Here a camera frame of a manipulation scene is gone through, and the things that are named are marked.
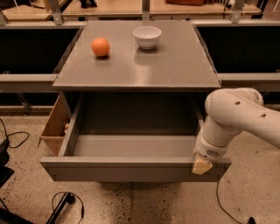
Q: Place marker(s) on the cardboard box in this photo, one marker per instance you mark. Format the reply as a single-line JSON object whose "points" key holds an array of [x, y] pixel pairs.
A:
{"points": [[54, 130]]}

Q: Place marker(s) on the grey metal rail frame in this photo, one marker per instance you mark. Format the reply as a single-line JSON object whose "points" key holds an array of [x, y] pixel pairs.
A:
{"points": [[26, 80]]}

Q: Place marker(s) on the grey drawer cabinet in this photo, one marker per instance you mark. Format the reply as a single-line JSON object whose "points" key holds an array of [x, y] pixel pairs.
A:
{"points": [[131, 91]]}

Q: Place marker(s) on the orange fruit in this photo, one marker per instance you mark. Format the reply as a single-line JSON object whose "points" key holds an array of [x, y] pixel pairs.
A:
{"points": [[100, 47]]}

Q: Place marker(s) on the grey top drawer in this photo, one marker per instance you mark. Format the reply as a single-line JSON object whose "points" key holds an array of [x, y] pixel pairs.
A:
{"points": [[132, 137]]}

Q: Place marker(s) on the black tripod leg with cable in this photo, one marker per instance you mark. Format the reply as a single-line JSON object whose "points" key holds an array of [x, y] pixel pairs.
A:
{"points": [[66, 198]]}

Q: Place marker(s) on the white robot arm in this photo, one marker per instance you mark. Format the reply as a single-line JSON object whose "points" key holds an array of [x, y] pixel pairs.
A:
{"points": [[229, 112]]}

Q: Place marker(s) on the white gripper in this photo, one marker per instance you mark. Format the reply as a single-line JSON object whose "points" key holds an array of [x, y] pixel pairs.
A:
{"points": [[208, 150]]}

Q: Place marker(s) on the white ceramic bowl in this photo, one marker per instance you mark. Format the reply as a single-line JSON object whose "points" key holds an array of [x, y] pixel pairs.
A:
{"points": [[147, 36]]}

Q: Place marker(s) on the wooden table background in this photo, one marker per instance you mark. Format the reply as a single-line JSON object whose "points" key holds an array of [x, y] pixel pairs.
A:
{"points": [[41, 9]]}

